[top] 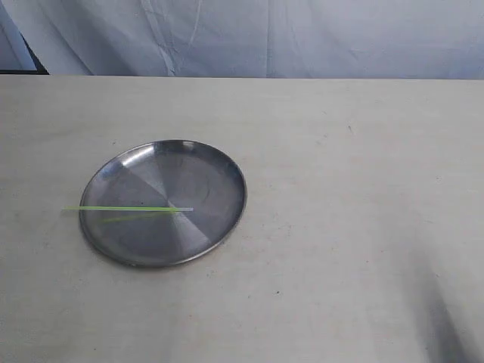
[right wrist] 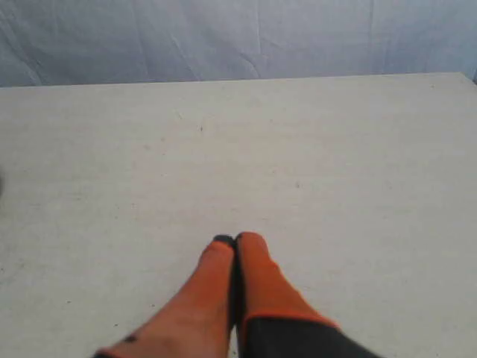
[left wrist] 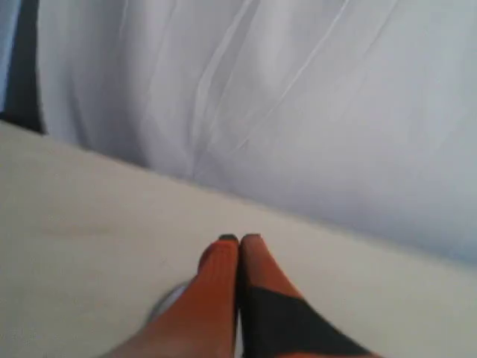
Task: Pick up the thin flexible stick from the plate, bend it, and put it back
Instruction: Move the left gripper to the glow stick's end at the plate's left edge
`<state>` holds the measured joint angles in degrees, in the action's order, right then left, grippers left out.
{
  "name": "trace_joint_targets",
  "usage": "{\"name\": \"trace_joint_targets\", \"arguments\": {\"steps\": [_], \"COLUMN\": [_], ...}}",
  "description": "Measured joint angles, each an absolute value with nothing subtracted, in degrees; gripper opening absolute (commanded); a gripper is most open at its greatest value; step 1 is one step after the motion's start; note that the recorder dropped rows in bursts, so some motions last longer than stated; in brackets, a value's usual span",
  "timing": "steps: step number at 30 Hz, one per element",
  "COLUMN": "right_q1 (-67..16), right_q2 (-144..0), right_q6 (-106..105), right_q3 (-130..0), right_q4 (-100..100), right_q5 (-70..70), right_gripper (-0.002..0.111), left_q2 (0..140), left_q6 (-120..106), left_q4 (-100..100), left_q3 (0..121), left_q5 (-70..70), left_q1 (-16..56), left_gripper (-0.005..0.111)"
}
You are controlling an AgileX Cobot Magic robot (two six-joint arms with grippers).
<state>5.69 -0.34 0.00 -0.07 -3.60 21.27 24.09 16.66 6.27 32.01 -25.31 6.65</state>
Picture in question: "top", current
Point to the round stainless steel plate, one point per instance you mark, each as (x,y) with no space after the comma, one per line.
(175,173)

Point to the white backdrop cloth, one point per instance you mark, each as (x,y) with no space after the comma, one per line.
(266,39)

